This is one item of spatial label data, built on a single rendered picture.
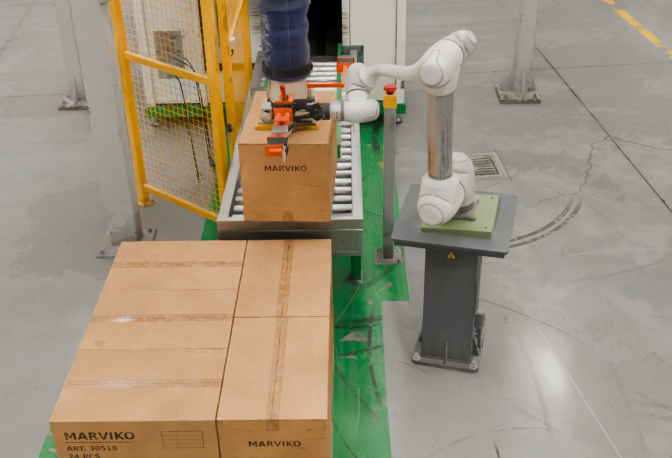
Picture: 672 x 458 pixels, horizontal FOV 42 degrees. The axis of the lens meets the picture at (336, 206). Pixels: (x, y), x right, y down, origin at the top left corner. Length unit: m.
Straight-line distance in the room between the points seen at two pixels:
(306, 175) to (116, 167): 1.42
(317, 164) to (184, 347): 1.00
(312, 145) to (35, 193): 2.63
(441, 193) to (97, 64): 2.05
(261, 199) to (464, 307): 1.05
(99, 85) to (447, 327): 2.19
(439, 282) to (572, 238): 1.47
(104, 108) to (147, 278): 1.21
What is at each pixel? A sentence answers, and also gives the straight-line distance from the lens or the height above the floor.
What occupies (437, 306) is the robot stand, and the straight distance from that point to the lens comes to 4.12.
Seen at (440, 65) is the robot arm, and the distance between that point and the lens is 3.33.
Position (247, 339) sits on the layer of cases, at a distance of 3.60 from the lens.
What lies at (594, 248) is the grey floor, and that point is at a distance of 5.27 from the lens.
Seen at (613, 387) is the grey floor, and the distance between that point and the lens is 4.32.
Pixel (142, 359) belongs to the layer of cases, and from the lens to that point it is 3.58.
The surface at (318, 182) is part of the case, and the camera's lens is 3.97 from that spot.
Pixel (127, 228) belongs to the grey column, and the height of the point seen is 0.14.
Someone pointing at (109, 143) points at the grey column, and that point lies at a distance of 4.97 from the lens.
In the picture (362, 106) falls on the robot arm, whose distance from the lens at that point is 3.82.
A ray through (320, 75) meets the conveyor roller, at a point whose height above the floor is 0.53.
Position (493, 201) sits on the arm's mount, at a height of 0.79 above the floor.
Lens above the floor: 2.78
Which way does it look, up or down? 30 degrees down
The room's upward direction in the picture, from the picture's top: 1 degrees counter-clockwise
